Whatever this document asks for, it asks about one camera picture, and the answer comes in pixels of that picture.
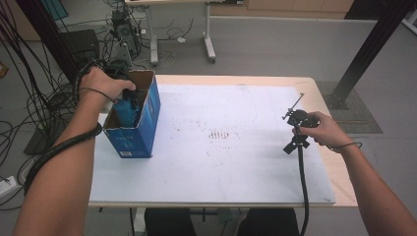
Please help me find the person's left hand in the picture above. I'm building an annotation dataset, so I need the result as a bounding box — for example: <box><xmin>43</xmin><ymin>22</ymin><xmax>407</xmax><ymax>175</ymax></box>
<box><xmin>79</xmin><ymin>67</ymin><xmax>137</xmax><ymax>106</ymax></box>

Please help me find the white desk frame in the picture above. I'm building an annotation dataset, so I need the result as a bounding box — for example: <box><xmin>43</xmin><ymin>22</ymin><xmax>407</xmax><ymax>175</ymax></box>
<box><xmin>124</xmin><ymin>0</ymin><xmax>227</xmax><ymax>65</ymax></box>

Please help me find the white power strip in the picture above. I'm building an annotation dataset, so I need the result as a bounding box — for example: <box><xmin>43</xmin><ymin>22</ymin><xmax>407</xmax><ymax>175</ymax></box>
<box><xmin>0</xmin><ymin>175</ymin><xmax>18</xmax><ymax>198</ymax></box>

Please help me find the person's leg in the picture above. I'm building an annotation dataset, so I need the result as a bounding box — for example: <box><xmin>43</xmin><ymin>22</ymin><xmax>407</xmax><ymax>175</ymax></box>
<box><xmin>235</xmin><ymin>207</ymin><xmax>301</xmax><ymax>236</ymax></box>
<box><xmin>144</xmin><ymin>207</ymin><xmax>200</xmax><ymax>236</ymax></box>

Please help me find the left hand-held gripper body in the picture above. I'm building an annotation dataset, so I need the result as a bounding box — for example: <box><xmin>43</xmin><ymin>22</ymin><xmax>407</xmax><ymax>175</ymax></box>
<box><xmin>103</xmin><ymin>41</ymin><xmax>134</xmax><ymax>80</ymax></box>

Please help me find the person's right leg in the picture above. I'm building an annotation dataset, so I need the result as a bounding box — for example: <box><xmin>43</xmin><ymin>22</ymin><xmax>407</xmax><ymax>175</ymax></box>
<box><xmin>235</xmin><ymin>207</ymin><xmax>301</xmax><ymax>236</ymax></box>

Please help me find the wooden cabinet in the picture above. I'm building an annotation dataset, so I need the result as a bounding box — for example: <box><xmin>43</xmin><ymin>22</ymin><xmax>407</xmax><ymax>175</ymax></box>
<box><xmin>209</xmin><ymin>0</ymin><xmax>355</xmax><ymax>20</ymax></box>

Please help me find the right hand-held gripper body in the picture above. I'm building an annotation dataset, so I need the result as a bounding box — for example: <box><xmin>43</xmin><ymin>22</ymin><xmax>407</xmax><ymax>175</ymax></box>
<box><xmin>282</xmin><ymin>92</ymin><xmax>320</xmax><ymax>138</ymax></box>

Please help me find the blue bottle with white cap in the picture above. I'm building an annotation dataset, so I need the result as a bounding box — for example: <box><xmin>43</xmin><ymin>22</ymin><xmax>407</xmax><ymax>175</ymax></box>
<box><xmin>112</xmin><ymin>97</ymin><xmax>142</xmax><ymax>129</ymax></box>

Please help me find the black metal stand post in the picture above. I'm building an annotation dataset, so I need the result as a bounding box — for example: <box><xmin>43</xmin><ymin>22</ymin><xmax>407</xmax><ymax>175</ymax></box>
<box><xmin>14</xmin><ymin>0</ymin><xmax>94</xmax><ymax>99</ymax></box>
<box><xmin>323</xmin><ymin>0</ymin><xmax>417</xmax><ymax>111</ymax></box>

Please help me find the black case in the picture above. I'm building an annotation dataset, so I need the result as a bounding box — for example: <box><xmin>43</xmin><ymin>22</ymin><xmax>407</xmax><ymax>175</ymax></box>
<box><xmin>60</xmin><ymin>29</ymin><xmax>101</xmax><ymax>67</ymax></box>

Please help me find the tangle of black floor cables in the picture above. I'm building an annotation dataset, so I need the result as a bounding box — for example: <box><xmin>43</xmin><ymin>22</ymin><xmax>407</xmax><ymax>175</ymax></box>
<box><xmin>0</xmin><ymin>0</ymin><xmax>195</xmax><ymax>210</ymax></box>

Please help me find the thin grey wrist strap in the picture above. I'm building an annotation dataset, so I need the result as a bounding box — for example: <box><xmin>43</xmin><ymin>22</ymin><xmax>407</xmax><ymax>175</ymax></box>
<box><xmin>328</xmin><ymin>142</ymin><xmax>363</xmax><ymax>153</ymax></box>
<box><xmin>78</xmin><ymin>87</ymin><xmax>116</xmax><ymax>103</ymax></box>

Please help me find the person's left leg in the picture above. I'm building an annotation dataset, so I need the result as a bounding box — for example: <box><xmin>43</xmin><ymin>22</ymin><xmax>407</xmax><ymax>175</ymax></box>
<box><xmin>144</xmin><ymin>207</ymin><xmax>200</xmax><ymax>236</ymax></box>

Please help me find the dark floor plate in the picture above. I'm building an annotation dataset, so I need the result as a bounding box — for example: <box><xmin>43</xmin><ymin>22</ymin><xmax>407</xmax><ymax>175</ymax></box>
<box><xmin>23</xmin><ymin>126</ymin><xmax>72</xmax><ymax>156</ymax></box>

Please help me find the black computer tower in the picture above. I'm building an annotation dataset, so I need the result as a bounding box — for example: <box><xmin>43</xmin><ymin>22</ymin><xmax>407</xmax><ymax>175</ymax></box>
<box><xmin>111</xmin><ymin>9</ymin><xmax>141</xmax><ymax>57</ymax></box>

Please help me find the person's right hand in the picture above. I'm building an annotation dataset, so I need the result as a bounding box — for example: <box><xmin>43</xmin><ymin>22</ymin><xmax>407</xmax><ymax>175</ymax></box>
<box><xmin>299</xmin><ymin>111</ymin><xmax>350</xmax><ymax>151</ymax></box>

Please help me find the right hand-held gripper black cable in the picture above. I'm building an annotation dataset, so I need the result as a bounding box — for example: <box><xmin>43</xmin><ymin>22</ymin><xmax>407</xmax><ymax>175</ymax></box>
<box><xmin>294</xmin><ymin>122</ymin><xmax>311</xmax><ymax>236</ymax></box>

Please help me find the white foam mat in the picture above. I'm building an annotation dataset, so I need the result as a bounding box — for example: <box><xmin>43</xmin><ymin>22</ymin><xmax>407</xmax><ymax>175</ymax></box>
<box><xmin>89</xmin><ymin>83</ymin><xmax>336</xmax><ymax>205</ymax></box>

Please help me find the blue cardboard box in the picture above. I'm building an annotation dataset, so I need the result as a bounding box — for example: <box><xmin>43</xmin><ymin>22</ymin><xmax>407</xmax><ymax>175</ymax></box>
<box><xmin>102</xmin><ymin>69</ymin><xmax>161</xmax><ymax>159</ymax></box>

